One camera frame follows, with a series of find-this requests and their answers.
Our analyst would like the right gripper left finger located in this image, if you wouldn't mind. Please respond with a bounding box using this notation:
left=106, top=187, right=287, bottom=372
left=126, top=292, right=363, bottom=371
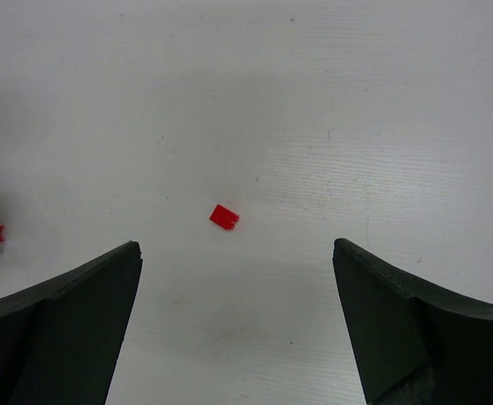
left=0, top=241, right=142, bottom=404

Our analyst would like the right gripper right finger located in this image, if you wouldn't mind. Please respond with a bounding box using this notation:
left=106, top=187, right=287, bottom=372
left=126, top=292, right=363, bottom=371
left=333, top=238, right=493, bottom=404

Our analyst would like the tiny red lego cube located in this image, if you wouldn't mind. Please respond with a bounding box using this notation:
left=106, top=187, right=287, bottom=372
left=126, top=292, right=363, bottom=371
left=209, top=204, right=240, bottom=231

